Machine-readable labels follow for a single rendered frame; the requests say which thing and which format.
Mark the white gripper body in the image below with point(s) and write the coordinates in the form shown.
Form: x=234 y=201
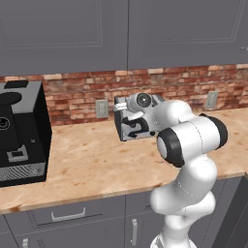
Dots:
x=136 y=115

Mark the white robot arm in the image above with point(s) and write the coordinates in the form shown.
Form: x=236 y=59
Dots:
x=193 y=180

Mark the silver toaster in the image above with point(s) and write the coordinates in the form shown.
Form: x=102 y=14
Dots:
x=147 y=136

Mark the grey drawer front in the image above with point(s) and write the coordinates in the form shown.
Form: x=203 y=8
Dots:
x=97 y=210
x=137 y=201

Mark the black coffee machine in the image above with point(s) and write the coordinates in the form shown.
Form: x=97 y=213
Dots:
x=35 y=135

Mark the grey base cupboard door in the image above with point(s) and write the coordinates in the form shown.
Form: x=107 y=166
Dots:
x=147 y=231
x=80 y=234

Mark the dark grey cupboard side panel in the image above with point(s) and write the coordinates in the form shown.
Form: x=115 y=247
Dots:
x=231 y=216

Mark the grey wall socket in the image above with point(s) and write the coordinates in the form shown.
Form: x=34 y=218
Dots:
x=211 y=99
x=102 y=108

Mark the grey wall cupboard door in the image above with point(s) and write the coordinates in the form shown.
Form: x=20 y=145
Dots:
x=64 y=35
x=187 y=32

